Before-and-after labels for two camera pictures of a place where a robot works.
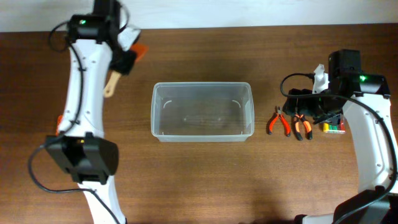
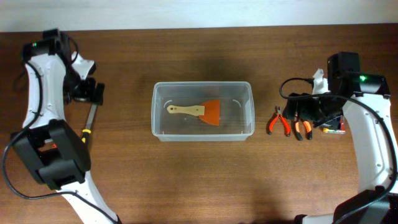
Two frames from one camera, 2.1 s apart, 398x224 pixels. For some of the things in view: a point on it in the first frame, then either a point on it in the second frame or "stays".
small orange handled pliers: [279, 114] stays
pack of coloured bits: [336, 125] stays
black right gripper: [303, 107] stays
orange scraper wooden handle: [140, 50] -> [209, 111]
